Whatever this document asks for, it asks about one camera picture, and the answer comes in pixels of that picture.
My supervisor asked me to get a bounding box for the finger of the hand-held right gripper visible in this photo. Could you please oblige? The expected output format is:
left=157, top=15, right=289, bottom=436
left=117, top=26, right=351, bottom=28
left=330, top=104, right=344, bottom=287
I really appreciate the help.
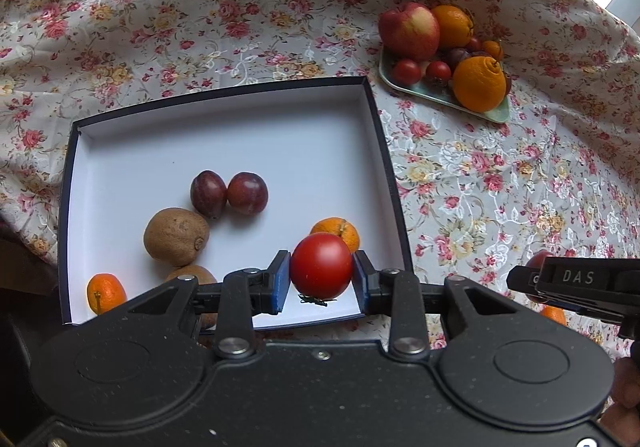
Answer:
left=506, top=263, right=546, bottom=302

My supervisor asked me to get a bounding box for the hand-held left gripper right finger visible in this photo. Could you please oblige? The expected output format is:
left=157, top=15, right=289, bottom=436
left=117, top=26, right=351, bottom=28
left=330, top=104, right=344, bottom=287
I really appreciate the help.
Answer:
left=352, top=250, right=517, bottom=361

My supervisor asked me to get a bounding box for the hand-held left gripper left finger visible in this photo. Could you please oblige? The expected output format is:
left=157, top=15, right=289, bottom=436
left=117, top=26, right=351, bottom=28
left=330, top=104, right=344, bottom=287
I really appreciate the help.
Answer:
left=127, top=250, right=292, bottom=361

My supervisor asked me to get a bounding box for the red tomato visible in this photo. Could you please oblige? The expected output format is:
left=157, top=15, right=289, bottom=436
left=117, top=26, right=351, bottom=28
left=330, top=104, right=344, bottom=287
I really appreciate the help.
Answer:
left=290, top=233, right=354, bottom=300
left=527, top=250, right=555, bottom=305
left=425, top=60, right=453, bottom=84
left=391, top=58, right=422, bottom=87

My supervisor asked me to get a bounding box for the brown kiwi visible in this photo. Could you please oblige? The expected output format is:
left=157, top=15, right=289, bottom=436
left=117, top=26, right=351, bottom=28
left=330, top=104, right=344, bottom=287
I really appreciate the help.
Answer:
left=166, top=265, right=219, bottom=329
left=143, top=208, right=211, bottom=268

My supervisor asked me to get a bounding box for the dark blue box white inside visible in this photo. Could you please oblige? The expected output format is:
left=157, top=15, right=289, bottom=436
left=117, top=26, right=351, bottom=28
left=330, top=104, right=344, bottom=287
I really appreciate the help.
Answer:
left=58, top=76, right=415, bottom=333

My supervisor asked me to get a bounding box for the person's right hand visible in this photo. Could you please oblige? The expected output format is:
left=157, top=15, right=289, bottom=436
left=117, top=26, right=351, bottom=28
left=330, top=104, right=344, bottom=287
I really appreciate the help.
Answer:
left=600, top=356, right=640, bottom=447

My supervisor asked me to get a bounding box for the large knobbed orange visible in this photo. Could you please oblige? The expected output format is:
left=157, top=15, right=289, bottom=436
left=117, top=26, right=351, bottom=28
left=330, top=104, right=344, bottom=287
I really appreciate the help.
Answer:
left=452, top=56, right=507, bottom=113

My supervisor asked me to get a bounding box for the pale green tray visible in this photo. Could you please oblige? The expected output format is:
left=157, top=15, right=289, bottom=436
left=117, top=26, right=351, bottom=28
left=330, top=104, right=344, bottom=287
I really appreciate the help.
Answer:
left=378, top=47, right=512, bottom=124

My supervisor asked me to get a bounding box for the red apple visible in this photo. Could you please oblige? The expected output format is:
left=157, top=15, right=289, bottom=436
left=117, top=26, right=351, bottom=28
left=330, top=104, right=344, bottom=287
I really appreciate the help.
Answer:
left=378, top=2, right=441, bottom=62

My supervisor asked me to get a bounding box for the round orange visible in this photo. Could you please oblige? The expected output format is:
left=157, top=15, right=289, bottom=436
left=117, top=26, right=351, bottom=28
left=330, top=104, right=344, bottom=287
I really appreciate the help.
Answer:
left=431, top=4, right=474, bottom=50

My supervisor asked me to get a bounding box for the floral cloth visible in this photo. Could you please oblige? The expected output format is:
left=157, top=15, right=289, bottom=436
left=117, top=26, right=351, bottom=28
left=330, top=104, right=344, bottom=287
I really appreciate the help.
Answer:
left=0, top=0, right=640, bottom=363

